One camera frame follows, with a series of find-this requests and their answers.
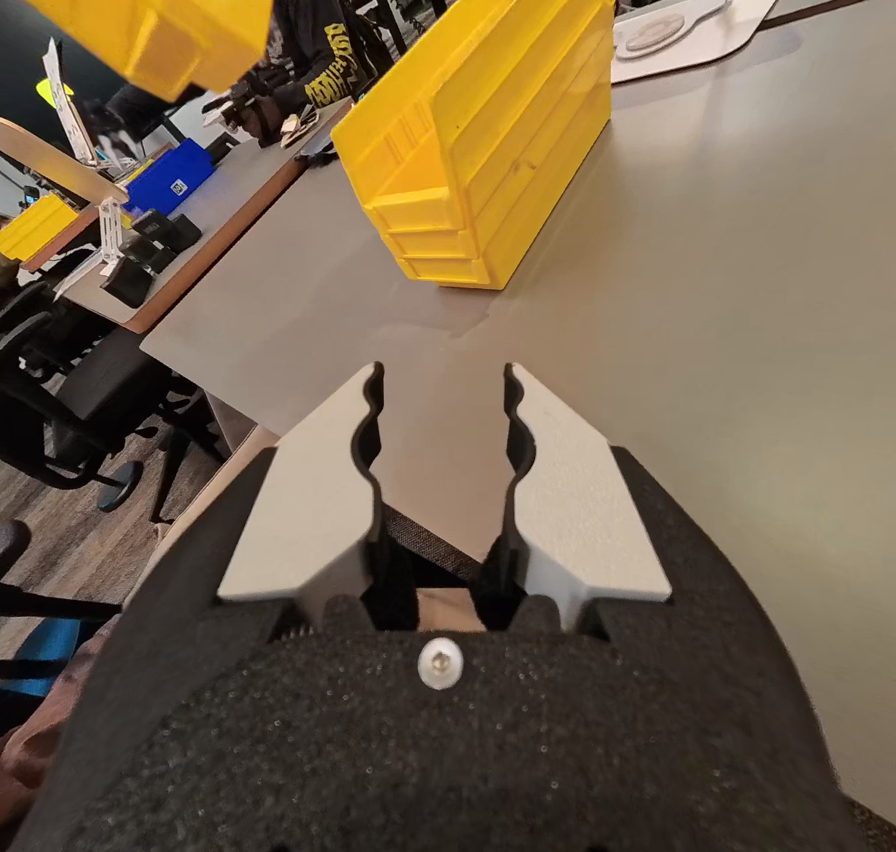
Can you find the blue plastic bin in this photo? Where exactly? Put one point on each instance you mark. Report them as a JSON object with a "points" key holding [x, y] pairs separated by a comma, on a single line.
{"points": [[161, 180]]}

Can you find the black mesh chair seat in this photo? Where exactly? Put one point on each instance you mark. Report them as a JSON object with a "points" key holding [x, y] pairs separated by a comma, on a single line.
{"points": [[434, 551]]}

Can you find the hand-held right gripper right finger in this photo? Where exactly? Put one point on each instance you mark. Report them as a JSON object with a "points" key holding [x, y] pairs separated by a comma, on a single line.
{"points": [[588, 516]]}

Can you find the wooden sign board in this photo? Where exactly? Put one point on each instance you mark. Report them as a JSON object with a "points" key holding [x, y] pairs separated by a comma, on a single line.
{"points": [[56, 162]]}

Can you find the black device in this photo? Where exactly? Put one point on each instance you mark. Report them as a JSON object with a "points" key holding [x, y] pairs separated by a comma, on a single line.
{"points": [[129, 281], [164, 230]]}

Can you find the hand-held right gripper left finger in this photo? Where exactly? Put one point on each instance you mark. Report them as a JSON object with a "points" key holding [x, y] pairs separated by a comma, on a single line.
{"points": [[301, 516]]}

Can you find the round metal disc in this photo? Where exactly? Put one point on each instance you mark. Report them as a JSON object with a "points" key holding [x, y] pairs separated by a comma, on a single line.
{"points": [[654, 33]]}

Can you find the black office chair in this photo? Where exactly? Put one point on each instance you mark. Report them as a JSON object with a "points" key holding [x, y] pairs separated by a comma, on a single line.
{"points": [[105, 376]]}

